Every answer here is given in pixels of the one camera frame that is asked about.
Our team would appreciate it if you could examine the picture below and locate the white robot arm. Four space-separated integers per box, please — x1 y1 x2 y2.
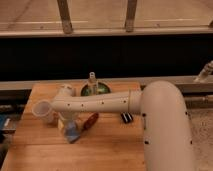
51 81 196 171

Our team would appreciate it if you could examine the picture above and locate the clear glass bottle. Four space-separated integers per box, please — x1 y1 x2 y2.
88 72 98 95

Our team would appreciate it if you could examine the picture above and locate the translucent plastic cup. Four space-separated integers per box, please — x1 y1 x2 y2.
32 100 56 124

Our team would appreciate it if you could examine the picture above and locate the green ceramic bowl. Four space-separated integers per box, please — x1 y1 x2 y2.
81 82 111 96

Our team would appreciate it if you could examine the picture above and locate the red brown spatula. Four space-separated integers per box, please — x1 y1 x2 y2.
83 113 99 130

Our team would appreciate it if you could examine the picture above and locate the black striped eraser block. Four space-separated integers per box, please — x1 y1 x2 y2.
121 113 133 124

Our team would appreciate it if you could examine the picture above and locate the left wooden post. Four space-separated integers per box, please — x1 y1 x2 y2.
57 0 73 34

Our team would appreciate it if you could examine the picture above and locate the wooden post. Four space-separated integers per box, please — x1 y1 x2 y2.
57 0 73 34
124 0 137 32

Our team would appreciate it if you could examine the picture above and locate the right wooden post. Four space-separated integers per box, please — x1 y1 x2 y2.
124 0 137 32

